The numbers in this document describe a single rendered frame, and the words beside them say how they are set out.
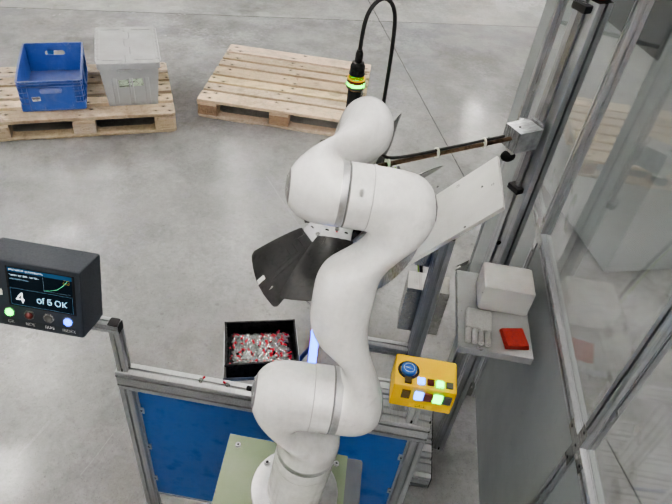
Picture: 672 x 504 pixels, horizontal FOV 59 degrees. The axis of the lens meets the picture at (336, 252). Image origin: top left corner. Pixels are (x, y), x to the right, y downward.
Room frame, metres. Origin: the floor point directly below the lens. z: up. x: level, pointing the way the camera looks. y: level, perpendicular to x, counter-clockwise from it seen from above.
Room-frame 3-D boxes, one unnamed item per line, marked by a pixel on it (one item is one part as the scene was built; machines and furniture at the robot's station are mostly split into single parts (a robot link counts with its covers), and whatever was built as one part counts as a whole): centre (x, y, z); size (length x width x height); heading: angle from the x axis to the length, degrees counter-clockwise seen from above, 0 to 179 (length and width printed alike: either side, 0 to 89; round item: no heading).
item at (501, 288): (1.50, -0.58, 0.92); 0.17 x 0.16 x 0.11; 87
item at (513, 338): (1.31, -0.61, 0.87); 0.08 x 0.08 x 0.02; 7
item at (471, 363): (1.42, -0.55, 0.42); 0.04 x 0.04 x 0.83; 87
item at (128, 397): (1.00, 0.55, 0.39); 0.04 x 0.04 x 0.78; 87
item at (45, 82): (3.72, 2.09, 0.25); 0.60 x 0.41 x 0.22; 21
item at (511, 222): (1.72, -0.60, 0.90); 0.08 x 0.06 x 1.80; 32
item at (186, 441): (0.98, 0.12, 0.45); 0.82 x 0.02 x 0.66; 87
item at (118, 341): (1.00, 0.55, 0.96); 0.03 x 0.03 x 0.20; 87
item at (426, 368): (0.96, -0.27, 1.02); 0.16 x 0.10 x 0.11; 87
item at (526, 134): (1.67, -0.53, 1.39); 0.10 x 0.07 x 0.09; 122
